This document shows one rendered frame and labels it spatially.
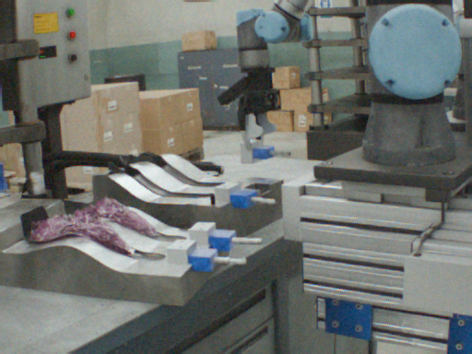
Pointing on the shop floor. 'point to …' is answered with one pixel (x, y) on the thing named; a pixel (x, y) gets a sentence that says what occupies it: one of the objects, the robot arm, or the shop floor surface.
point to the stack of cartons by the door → (293, 101)
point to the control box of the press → (51, 69)
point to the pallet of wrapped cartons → (93, 131)
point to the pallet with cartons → (172, 123)
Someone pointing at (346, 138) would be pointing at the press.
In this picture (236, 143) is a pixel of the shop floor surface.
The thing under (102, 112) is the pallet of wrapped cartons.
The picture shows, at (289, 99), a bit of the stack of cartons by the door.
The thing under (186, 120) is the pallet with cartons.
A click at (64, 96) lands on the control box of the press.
